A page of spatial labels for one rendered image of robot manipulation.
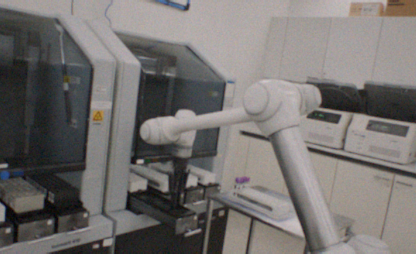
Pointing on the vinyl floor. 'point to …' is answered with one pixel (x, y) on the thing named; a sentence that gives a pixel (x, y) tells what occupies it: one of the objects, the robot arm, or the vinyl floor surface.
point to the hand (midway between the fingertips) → (175, 197)
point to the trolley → (291, 226)
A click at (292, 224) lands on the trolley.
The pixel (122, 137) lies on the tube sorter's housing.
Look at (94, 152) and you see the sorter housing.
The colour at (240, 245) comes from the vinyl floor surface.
